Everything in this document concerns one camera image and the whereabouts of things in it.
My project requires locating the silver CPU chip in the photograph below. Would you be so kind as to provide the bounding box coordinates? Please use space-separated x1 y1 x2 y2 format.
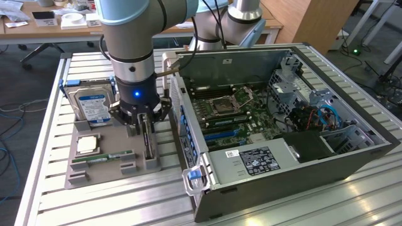
77 136 99 153

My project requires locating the silver disk bay cage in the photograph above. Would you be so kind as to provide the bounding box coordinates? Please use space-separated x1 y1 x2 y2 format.
269 55 318 113

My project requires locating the white box with black top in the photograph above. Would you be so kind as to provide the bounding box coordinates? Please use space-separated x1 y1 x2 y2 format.
33 11 59 27

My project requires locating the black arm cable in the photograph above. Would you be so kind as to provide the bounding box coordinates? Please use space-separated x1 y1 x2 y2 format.
155 0 229 77

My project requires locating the CPU socket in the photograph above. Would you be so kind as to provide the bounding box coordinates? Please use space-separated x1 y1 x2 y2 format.
209 95 240 113

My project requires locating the grey power supply unit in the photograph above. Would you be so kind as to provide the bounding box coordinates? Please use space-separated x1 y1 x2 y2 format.
207 137 300 186

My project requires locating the black Nvidia graphics card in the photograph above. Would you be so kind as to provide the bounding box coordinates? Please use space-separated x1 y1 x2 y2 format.
138 112 157 162

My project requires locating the silver socket cover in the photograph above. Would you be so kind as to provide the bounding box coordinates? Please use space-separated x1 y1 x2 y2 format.
232 86 256 111

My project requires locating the clear plastic bag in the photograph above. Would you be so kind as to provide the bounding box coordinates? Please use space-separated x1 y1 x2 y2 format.
0 0 31 23

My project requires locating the small white labelled box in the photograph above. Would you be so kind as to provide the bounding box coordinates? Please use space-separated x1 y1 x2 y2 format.
85 13 102 28

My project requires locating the blue case latch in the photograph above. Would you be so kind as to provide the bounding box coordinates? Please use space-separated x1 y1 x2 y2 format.
186 169 202 181

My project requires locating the silver disk bay bracket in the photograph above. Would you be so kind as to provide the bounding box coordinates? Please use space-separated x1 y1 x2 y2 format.
320 124 377 155

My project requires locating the black office chair base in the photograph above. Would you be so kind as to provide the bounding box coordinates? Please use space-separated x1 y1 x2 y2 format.
19 41 95 70

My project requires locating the blue expansion slot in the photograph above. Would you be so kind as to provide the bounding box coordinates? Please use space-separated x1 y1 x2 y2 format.
203 130 238 142

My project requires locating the flat white box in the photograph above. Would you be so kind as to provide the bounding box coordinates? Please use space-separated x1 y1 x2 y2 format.
59 20 90 31

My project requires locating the white box with red dot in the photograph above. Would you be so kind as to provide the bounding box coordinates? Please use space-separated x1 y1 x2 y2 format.
333 29 350 51

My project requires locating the grey plastic parts rack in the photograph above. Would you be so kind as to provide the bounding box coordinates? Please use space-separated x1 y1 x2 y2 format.
65 110 163 189

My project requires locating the white table frame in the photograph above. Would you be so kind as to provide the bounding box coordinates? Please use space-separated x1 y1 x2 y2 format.
342 0 402 64

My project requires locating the white tape roll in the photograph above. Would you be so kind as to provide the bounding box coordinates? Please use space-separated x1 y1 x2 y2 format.
62 13 85 24

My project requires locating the hard disk in blue caddy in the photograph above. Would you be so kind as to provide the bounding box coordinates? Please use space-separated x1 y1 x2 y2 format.
59 76 117 125

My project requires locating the blue data wire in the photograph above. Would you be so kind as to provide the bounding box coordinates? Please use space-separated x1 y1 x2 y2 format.
317 105 344 131

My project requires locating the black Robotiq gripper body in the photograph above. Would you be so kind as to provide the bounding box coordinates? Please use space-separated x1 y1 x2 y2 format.
115 74 162 111

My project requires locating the wooden office desk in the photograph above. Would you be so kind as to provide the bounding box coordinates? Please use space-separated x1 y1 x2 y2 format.
0 0 286 51

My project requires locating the green Dell motherboard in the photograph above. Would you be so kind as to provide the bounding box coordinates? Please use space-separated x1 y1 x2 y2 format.
185 81 284 151

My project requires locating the wooden cabinet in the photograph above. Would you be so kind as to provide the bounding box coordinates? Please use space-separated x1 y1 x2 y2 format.
261 0 361 55

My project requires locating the white floor cable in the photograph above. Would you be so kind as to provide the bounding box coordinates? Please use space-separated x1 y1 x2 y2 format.
0 98 49 113

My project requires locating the blue floor cable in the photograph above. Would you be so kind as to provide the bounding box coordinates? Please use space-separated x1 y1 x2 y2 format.
0 113 26 204

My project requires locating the grey open PC case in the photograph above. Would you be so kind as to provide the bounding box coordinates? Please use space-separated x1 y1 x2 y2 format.
162 46 402 223

